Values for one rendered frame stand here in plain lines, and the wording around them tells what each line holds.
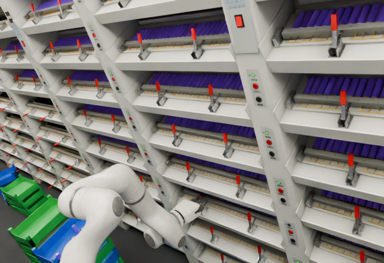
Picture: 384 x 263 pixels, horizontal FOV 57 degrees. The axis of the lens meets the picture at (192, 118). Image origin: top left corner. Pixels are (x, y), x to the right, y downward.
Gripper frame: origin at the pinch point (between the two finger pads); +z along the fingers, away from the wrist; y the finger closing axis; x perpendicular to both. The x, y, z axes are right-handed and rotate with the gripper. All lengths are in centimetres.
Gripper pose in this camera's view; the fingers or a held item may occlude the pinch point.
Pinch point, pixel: (200, 198)
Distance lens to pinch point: 165.2
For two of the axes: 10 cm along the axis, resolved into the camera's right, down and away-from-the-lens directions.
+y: 7.2, 1.0, -6.8
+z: 6.6, -3.8, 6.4
